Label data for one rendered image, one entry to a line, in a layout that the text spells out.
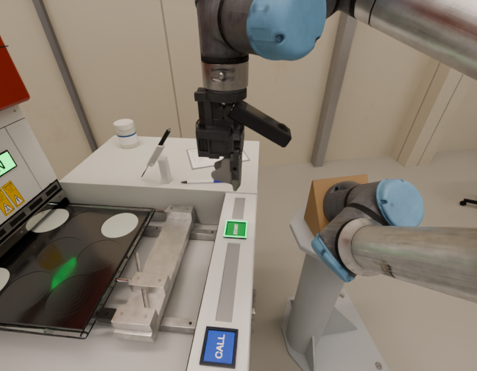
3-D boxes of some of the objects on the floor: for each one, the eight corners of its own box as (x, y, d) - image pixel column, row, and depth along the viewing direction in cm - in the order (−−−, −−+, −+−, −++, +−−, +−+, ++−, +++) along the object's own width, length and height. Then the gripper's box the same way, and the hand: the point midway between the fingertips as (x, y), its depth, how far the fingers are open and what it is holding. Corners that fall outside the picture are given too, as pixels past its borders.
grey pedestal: (344, 289, 151) (394, 180, 103) (390, 375, 116) (498, 271, 67) (263, 302, 145) (276, 192, 96) (286, 396, 110) (324, 298, 61)
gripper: (202, 81, 45) (210, 177, 58) (189, 96, 38) (202, 201, 50) (248, 82, 44) (246, 178, 57) (244, 97, 37) (243, 204, 50)
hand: (238, 185), depth 53 cm, fingers closed
